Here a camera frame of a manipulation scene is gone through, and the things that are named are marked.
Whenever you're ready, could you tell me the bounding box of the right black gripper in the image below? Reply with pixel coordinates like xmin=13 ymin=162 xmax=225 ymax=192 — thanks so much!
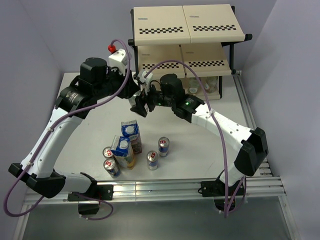
xmin=130 ymin=80 xmax=175 ymax=118

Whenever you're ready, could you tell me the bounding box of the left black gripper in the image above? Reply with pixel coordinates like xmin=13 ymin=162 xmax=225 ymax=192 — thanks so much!
xmin=94 ymin=64 xmax=140 ymax=100

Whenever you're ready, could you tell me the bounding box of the clear bottle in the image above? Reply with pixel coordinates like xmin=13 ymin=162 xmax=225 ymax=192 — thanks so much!
xmin=128 ymin=90 xmax=142 ymax=108
xmin=204 ymin=76 xmax=219 ymax=94
xmin=187 ymin=77 xmax=203 ymax=96

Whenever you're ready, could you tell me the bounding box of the energy drink can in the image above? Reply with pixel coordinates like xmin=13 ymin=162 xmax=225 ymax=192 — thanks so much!
xmin=103 ymin=158 xmax=121 ymax=178
xmin=158 ymin=136 xmax=170 ymax=157
xmin=146 ymin=150 xmax=159 ymax=170

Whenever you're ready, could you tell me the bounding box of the energy drink can hidden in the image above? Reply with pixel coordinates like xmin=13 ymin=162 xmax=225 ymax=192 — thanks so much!
xmin=102 ymin=147 xmax=116 ymax=160

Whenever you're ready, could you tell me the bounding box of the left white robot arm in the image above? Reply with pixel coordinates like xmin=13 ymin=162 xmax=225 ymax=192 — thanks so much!
xmin=9 ymin=54 xmax=138 ymax=200

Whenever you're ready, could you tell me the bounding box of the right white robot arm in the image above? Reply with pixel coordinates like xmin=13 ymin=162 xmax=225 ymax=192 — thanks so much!
xmin=130 ymin=71 xmax=269 ymax=195

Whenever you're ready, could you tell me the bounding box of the beige three-tier shelf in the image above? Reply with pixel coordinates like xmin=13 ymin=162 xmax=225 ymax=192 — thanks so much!
xmin=128 ymin=4 xmax=253 ymax=100

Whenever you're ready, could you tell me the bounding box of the blue carton maroon side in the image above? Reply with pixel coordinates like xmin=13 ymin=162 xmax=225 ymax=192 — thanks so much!
xmin=121 ymin=120 xmax=143 ymax=154

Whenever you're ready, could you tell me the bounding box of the blue carton yellow side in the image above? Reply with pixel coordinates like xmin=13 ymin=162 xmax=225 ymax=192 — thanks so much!
xmin=110 ymin=135 xmax=136 ymax=170

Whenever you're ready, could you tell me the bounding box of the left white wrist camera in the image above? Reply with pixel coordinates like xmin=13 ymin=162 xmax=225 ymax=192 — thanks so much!
xmin=107 ymin=44 xmax=128 ymax=76

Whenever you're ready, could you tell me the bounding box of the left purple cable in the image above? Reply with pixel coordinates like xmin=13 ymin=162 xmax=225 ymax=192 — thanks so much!
xmin=4 ymin=38 xmax=132 ymax=218

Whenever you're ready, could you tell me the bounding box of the purple cable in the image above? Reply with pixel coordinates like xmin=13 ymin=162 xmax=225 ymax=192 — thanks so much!
xmin=4 ymin=38 xmax=132 ymax=218
xmin=143 ymin=59 xmax=248 ymax=219

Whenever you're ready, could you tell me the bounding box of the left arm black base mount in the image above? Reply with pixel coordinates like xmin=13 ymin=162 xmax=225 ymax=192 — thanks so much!
xmin=67 ymin=184 xmax=114 ymax=202

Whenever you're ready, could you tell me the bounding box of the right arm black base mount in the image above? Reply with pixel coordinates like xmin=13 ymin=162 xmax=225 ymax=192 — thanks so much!
xmin=197 ymin=180 xmax=245 ymax=197

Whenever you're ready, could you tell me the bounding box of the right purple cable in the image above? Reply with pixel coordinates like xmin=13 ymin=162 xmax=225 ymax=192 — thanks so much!
xmin=143 ymin=59 xmax=248 ymax=219

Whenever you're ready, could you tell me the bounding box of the aluminium side rail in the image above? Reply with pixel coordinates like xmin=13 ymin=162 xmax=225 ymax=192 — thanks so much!
xmin=233 ymin=71 xmax=301 ymax=240

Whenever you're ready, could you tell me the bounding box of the aluminium front rail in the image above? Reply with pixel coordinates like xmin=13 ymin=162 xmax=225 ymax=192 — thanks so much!
xmin=22 ymin=174 xmax=287 ymax=206

